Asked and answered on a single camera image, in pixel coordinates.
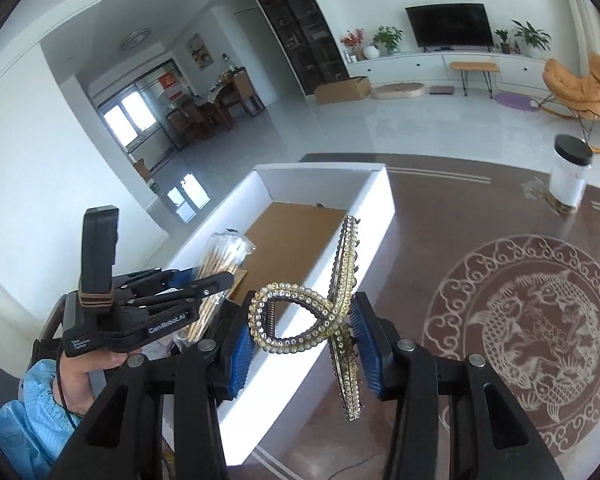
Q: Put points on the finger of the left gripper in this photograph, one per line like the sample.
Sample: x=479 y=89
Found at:
x=194 y=292
x=152 y=281

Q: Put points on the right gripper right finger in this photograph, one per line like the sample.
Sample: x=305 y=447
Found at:
x=491 y=436

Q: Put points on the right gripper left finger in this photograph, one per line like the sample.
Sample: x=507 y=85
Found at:
x=172 y=401

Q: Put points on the bagged wooden sticks pack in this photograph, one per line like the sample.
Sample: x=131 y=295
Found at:
x=221 y=262

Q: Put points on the rhinestone hair claw clip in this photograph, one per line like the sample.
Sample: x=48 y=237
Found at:
x=330 y=312

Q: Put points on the blue sleeve forearm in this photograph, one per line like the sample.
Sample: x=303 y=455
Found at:
x=34 y=429

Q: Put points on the white cardboard sorting box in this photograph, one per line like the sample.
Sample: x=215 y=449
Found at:
x=292 y=213

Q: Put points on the person left hand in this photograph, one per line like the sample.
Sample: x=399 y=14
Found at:
x=72 y=386

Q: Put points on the brown cardboard box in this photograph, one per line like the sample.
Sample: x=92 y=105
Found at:
x=353 y=89

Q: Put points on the beige pet mat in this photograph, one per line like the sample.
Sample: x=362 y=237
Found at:
x=404 y=90

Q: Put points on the red flower plant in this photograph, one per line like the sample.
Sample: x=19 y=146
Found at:
x=353 y=40

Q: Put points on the dark display cabinet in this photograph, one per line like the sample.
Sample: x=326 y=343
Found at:
x=302 y=31

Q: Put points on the clear jar black lid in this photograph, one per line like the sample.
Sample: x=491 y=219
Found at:
x=567 y=182

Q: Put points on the green potted plant left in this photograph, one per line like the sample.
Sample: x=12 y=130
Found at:
x=389 y=37

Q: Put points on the green potted plant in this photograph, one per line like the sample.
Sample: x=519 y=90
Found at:
x=537 y=40
x=389 y=37

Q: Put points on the purple round rug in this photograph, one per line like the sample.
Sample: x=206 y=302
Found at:
x=517 y=101

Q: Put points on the black flat television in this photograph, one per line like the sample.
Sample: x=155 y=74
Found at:
x=448 y=25

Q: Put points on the small wooden bench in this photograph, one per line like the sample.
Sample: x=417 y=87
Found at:
x=486 y=69

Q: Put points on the orange lounge chair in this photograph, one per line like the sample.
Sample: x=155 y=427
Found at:
x=579 y=95

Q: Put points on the white tv cabinet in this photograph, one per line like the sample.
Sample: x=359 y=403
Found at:
x=514 y=70

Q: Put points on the green potted plant right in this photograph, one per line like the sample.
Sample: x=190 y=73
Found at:
x=537 y=40

